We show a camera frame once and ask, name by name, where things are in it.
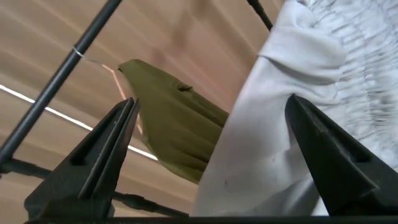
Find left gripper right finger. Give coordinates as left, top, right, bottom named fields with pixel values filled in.
left=284, top=93, right=398, bottom=216

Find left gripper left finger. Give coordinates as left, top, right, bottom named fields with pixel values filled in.
left=24, top=96, right=141, bottom=218

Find pale grey shorts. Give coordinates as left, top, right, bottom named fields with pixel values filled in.
left=192, top=0, right=398, bottom=217

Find pink clothes hanger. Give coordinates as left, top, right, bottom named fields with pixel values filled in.
left=83, top=57, right=144, bottom=136

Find green long-sleeved shirt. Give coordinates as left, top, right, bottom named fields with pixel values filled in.
left=118, top=58, right=230, bottom=185

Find black clothes rack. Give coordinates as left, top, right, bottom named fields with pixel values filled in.
left=0, top=0, right=274, bottom=218

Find beige curtain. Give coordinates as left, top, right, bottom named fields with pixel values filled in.
left=0, top=0, right=287, bottom=218

